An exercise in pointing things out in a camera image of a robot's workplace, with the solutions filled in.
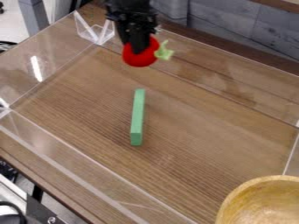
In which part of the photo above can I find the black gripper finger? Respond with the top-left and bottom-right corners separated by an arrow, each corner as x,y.
128,25 -> 154,54
116,21 -> 130,44

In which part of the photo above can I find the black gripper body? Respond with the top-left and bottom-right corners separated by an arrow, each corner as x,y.
104,0 -> 158,33

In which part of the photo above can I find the red plush fruit green leaf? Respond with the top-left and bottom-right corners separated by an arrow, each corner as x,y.
122,37 -> 174,67

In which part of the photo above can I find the green rectangular block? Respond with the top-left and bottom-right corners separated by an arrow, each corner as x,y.
130,88 -> 146,146

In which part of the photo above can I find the wooden bowl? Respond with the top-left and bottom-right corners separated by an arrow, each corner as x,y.
215,175 -> 299,224

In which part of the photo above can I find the black metal clamp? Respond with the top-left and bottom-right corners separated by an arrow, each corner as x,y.
26,196 -> 67,224

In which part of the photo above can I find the clear acrylic tray enclosure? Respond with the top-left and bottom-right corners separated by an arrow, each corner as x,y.
0,17 -> 299,224

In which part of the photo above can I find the black cable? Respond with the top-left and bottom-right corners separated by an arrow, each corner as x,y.
0,200 -> 28,224

